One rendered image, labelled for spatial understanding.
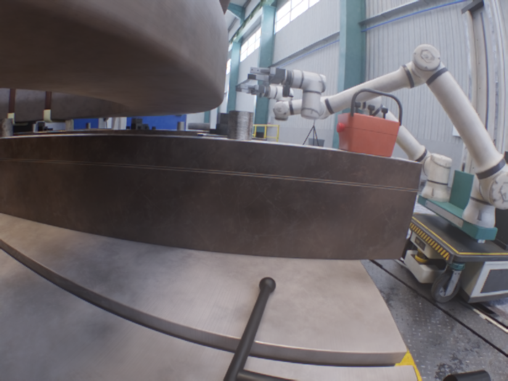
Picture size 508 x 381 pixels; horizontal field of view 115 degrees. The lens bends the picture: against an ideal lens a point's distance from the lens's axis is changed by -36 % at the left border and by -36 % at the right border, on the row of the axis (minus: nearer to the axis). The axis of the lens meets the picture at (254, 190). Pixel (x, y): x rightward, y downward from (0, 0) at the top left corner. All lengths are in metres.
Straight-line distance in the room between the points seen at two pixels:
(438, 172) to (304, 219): 1.08
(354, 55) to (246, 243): 9.97
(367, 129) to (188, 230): 0.67
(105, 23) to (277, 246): 0.76
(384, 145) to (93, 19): 0.83
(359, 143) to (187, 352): 0.74
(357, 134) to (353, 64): 9.57
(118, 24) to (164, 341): 0.55
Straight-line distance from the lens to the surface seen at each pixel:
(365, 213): 0.88
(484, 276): 1.47
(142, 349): 0.54
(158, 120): 5.76
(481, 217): 1.33
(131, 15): 0.40
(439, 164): 1.68
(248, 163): 0.77
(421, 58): 1.11
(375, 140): 0.86
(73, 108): 3.73
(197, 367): 0.50
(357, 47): 10.72
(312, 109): 1.15
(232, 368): 0.46
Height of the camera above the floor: 0.72
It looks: 13 degrees down
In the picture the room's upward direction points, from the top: 5 degrees clockwise
